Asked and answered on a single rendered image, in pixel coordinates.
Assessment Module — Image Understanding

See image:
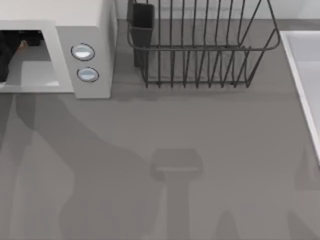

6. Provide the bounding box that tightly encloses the pale microwave oven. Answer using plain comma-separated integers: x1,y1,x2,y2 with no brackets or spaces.
0,0,118,100

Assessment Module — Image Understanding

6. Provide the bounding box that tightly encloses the round silver microwave knob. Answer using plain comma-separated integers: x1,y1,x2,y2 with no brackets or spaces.
70,42,96,62
76,66,100,83

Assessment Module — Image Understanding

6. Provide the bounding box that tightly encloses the white sink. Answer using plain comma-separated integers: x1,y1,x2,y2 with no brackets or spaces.
279,30,320,167

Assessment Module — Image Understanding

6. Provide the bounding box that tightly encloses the dark cutlery holder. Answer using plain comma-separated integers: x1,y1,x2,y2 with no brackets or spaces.
126,2,156,68

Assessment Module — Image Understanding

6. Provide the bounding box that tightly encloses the dark wire dish rack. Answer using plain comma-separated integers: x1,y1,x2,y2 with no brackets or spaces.
126,0,281,89

